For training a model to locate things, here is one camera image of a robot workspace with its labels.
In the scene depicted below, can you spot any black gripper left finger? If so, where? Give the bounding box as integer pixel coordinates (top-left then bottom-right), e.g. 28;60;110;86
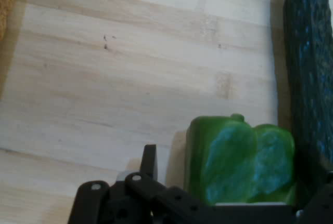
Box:
67;144;216;224

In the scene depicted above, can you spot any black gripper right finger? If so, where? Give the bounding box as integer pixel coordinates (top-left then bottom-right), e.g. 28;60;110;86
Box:
296;168;333;224

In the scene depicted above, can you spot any green bell pepper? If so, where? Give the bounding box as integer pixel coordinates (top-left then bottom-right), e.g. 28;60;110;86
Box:
186;114;297;206

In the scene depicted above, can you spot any bamboo cutting board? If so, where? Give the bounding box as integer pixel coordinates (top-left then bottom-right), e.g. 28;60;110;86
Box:
0;0;333;224

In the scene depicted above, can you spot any long dark green cucumber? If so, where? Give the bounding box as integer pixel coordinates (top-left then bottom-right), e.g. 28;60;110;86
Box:
282;0;333;173

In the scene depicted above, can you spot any woven wicker basket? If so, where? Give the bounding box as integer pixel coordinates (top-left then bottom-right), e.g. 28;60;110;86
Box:
0;0;17;41

